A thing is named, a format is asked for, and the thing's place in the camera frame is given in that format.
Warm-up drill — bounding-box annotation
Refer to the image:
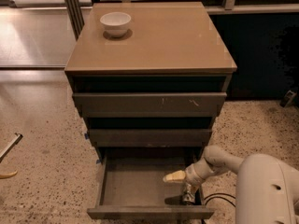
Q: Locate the open bottom grey drawer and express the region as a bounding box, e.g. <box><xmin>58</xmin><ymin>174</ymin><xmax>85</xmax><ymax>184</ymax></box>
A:
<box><xmin>87</xmin><ymin>147</ymin><xmax>214</xmax><ymax>220</ymax></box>

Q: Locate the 7up soda can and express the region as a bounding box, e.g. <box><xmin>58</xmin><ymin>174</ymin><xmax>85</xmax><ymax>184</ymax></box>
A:
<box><xmin>181</xmin><ymin>183</ymin><xmax>195</xmax><ymax>205</ymax></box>

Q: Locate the brown drawer cabinet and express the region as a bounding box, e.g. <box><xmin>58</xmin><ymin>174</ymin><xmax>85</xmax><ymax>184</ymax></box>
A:
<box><xmin>65</xmin><ymin>2</ymin><xmax>237</xmax><ymax>136</ymax></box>

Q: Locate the black cable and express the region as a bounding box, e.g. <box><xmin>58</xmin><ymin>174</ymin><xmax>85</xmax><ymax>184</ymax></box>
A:
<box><xmin>204</xmin><ymin>192</ymin><xmax>236</xmax><ymax>208</ymax></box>

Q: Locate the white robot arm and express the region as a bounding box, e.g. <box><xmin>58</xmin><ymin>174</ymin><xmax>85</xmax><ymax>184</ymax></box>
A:
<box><xmin>164</xmin><ymin>145</ymin><xmax>299</xmax><ymax>224</ymax></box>

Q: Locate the white ceramic bowl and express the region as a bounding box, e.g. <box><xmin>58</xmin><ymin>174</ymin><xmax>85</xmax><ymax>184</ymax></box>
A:
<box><xmin>100</xmin><ymin>12</ymin><xmax>131</xmax><ymax>37</ymax></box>

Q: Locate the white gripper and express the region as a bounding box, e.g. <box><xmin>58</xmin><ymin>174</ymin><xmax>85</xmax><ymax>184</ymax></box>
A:
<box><xmin>163</xmin><ymin>161</ymin><xmax>214</xmax><ymax>195</ymax></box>

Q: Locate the small dark floor object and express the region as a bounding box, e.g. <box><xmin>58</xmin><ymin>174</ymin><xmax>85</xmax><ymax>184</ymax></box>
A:
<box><xmin>279</xmin><ymin>90</ymin><xmax>297</xmax><ymax>107</ymax></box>

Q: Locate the middle grey drawer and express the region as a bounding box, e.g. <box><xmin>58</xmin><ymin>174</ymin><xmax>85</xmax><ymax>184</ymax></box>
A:
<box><xmin>89</xmin><ymin>129</ymin><xmax>212</xmax><ymax>147</ymax></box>

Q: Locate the top grey drawer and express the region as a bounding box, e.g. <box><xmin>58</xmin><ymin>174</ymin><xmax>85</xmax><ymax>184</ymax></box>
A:
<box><xmin>73</xmin><ymin>92</ymin><xmax>226</xmax><ymax>118</ymax></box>

